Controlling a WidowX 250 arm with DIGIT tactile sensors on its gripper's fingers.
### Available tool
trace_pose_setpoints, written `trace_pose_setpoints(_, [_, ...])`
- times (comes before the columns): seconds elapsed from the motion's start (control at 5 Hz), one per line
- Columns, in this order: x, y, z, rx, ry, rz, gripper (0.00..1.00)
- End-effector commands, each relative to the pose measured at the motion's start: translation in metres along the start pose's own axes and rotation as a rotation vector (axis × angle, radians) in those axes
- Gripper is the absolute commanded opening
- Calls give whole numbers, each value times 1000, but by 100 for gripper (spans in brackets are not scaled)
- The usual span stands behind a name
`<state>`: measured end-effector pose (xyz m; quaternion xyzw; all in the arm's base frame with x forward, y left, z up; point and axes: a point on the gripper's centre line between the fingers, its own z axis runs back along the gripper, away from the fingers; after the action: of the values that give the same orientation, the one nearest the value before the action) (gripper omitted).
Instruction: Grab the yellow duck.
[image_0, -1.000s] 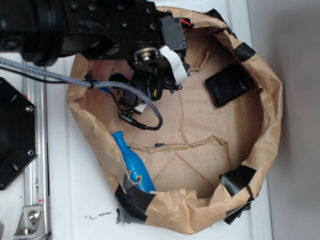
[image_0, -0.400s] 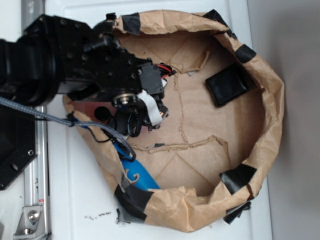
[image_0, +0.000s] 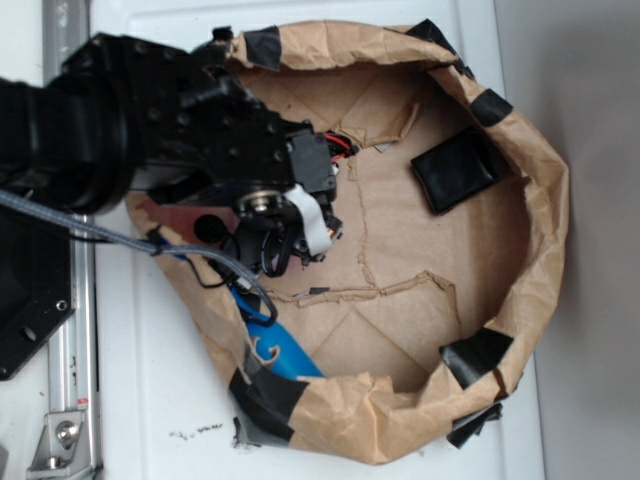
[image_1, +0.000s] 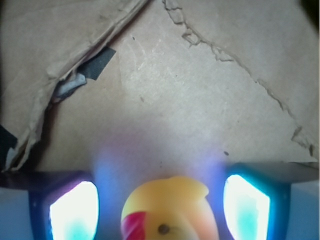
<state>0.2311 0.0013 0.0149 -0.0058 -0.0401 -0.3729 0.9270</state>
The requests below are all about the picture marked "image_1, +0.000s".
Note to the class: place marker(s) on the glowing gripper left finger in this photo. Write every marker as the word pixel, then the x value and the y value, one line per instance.
pixel 63 206

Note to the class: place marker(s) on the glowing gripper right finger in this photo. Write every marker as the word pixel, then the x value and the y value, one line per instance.
pixel 256 203

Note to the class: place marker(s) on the yellow rubber duck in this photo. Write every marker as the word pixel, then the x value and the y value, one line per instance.
pixel 174 208

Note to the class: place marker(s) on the brown paper bag bin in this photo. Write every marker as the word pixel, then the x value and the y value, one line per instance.
pixel 175 83

